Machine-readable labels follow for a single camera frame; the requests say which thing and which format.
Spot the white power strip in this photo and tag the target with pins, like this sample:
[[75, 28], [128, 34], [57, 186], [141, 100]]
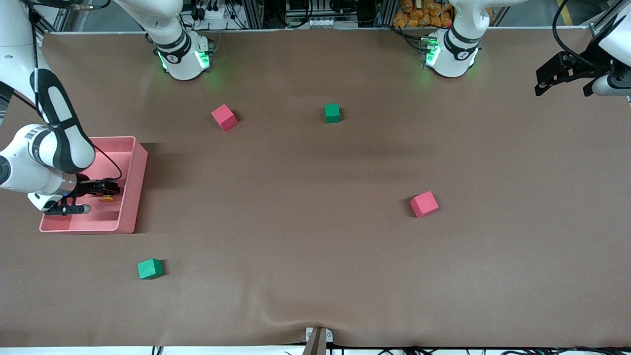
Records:
[[212, 12]]

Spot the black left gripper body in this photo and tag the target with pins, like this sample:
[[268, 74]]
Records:
[[579, 68]]

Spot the orange packets pile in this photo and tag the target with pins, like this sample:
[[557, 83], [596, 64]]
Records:
[[421, 15]]

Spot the metal table edge clamp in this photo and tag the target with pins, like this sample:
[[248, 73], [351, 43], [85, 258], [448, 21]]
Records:
[[318, 340]]

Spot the brown table mat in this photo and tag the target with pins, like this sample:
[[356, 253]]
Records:
[[315, 246]]

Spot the pink foam cube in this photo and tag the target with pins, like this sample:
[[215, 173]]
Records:
[[224, 117], [424, 204]]

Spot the white terminal block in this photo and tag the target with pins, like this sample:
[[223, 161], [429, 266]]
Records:
[[324, 22]]

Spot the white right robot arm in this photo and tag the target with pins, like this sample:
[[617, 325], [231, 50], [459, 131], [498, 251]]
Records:
[[49, 148]]

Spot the pink plastic bin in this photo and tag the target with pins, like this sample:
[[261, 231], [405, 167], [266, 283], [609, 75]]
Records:
[[98, 217]]

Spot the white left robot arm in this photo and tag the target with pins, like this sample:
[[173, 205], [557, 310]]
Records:
[[451, 54]]

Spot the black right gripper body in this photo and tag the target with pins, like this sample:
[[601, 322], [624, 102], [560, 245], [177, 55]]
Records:
[[87, 187]]

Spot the orange mushroom push button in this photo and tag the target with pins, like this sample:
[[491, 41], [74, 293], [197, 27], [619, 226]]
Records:
[[106, 199]]

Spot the green foam cube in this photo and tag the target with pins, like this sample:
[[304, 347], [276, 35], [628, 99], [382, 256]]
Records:
[[332, 113], [149, 269]]

